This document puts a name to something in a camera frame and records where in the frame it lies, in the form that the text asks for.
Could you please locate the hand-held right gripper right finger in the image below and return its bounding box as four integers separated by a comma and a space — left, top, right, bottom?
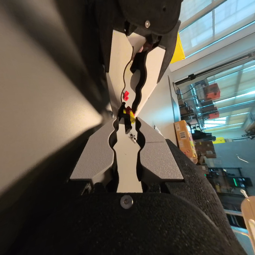
135, 117, 184, 188

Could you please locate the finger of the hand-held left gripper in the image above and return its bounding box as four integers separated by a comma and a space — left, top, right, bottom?
129, 45, 166, 118
105, 29, 134, 117

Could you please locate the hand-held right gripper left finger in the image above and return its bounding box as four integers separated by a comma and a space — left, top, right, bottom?
70, 117, 117, 188

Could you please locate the yellow plastic bin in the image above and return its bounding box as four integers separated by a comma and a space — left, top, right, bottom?
169, 33, 186, 64

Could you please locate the black red yellow lego assembly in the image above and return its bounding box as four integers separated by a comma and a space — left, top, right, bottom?
118, 102, 136, 134

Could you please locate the yellow cardboard box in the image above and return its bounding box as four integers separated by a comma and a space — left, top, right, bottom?
174, 120, 198, 164

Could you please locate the black pole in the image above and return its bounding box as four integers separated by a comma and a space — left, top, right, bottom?
173, 52, 255, 85

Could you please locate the computer monitor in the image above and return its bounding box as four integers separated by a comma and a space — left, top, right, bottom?
168, 76, 181, 122

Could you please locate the brown cardboard box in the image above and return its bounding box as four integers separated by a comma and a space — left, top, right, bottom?
194, 140, 217, 159

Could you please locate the red storage crate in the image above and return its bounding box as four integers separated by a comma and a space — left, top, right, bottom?
206, 107, 219, 120
203, 83, 220, 101

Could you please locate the large glass window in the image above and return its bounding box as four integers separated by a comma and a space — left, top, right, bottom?
178, 0, 255, 59

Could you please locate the black electronics rack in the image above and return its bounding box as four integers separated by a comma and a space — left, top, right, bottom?
207, 167, 253, 196

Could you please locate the black cable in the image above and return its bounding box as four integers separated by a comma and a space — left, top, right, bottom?
173, 81, 182, 100

